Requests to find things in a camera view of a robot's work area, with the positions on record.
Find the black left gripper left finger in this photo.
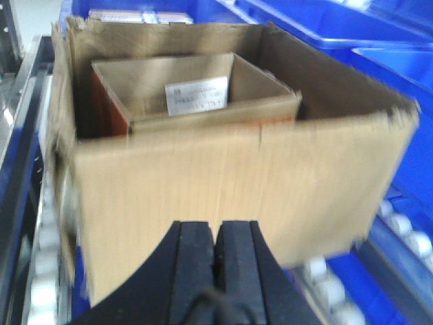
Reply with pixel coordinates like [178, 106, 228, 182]
[72, 221, 214, 324]

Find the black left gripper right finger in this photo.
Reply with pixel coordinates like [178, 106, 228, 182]
[215, 221, 322, 324]

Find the torn cardboard box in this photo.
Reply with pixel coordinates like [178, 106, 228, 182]
[47, 16, 419, 305]

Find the small cardboard box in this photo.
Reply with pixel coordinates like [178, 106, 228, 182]
[91, 52, 302, 137]

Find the steel flow rack shelf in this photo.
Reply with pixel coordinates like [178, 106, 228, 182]
[1, 1, 70, 324]

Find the white paper label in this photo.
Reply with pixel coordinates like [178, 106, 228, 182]
[165, 76, 229, 116]

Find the blue plastic bin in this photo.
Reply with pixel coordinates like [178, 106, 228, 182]
[216, 0, 433, 102]

